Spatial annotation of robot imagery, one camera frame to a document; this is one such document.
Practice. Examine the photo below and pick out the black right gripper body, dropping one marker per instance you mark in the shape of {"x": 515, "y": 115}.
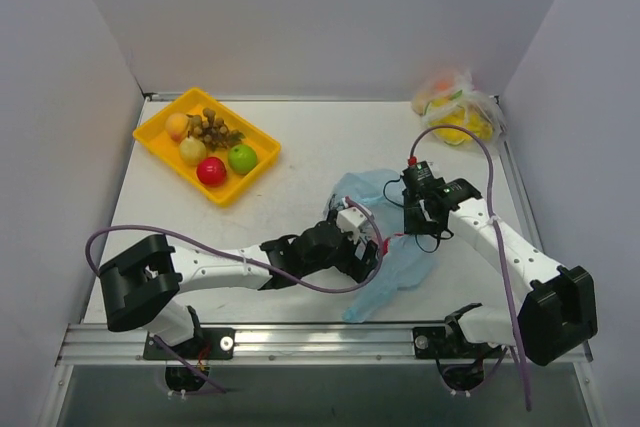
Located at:
{"x": 417, "y": 220}

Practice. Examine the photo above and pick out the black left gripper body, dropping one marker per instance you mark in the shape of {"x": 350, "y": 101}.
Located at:
{"x": 364, "y": 257}

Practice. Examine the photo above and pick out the light blue printed plastic bag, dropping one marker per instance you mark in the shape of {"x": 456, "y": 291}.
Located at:
{"x": 406, "y": 265}

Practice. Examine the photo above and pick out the green apple fruit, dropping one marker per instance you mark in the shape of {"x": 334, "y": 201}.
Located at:
{"x": 242, "y": 159}

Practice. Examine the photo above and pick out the red round fruit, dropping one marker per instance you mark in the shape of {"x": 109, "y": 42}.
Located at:
{"x": 211, "y": 172}

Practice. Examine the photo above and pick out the yellow lemon fruit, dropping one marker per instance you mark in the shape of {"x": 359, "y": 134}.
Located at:
{"x": 192, "y": 151}

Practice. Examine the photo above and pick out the orange peach fruit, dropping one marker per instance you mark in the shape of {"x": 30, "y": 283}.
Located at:
{"x": 177, "y": 126}

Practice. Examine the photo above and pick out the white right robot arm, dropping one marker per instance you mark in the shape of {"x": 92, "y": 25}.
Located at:
{"x": 551, "y": 309}

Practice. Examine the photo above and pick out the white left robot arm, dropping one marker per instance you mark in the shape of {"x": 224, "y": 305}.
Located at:
{"x": 140, "y": 284}

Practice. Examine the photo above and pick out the clear bag of yellow fruit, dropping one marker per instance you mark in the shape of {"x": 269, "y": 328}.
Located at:
{"x": 450, "y": 97}

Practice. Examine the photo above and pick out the yellow plastic tray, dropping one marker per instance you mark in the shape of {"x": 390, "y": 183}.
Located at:
{"x": 151, "y": 134}

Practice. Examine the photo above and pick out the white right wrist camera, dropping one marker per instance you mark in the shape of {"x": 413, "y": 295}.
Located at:
{"x": 416, "y": 164}

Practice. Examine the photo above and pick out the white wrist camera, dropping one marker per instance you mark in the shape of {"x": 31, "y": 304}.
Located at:
{"x": 352, "y": 219}
{"x": 416, "y": 164}

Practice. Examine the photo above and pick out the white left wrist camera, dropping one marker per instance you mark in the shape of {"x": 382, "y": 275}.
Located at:
{"x": 352, "y": 219}

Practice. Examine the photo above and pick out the aluminium front rail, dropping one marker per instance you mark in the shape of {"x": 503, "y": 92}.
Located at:
{"x": 312, "y": 344}

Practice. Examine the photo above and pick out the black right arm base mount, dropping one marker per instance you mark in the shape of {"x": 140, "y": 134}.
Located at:
{"x": 445, "y": 341}

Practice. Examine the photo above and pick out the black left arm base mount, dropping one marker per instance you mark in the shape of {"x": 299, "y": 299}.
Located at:
{"x": 210, "y": 344}

